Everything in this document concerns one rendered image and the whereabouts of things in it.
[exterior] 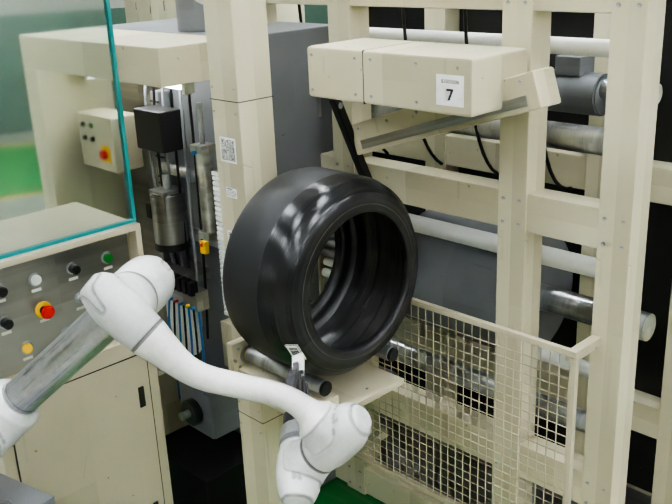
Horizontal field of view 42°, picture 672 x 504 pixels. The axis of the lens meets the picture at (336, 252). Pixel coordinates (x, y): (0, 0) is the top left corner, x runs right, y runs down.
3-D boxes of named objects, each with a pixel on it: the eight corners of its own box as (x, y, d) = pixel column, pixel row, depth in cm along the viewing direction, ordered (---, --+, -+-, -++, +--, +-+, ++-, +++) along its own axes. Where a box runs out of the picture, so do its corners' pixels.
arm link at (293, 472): (302, 465, 216) (336, 439, 209) (303, 522, 204) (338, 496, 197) (267, 450, 211) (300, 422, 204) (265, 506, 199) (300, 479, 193)
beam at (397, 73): (307, 97, 264) (304, 46, 259) (365, 85, 281) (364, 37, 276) (470, 118, 223) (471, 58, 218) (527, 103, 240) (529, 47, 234)
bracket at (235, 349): (228, 371, 267) (225, 342, 264) (322, 329, 293) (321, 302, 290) (235, 375, 265) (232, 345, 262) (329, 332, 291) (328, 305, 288)
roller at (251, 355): (250, 342, 268) (255, 353, 270) (239, 352, 266) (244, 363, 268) (330, 378, 244) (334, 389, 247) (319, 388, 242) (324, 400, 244)
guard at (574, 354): (348, 454, 321) (341, 276, 298) (352, 452, 323) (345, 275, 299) (564, 565, 260) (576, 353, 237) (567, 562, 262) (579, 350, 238)
